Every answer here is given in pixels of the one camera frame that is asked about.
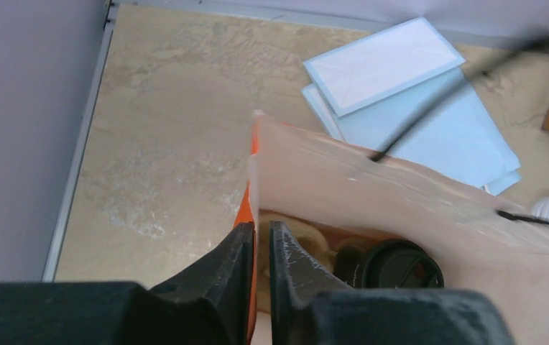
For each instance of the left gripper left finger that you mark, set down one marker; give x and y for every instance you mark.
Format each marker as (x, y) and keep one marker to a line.
(206, 303)

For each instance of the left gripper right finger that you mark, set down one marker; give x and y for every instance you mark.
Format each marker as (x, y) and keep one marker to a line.
(389, 316)

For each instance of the black cup lid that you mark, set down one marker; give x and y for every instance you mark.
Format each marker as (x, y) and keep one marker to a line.
(397, 263)

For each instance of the orange paper bag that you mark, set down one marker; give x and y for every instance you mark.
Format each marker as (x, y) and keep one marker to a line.
(482, 243)

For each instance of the brown pulp cup carrier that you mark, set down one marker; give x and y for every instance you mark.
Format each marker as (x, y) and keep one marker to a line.
(294, 264)

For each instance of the light blue paper bag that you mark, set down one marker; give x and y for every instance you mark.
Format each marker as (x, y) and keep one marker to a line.
(365, 91)

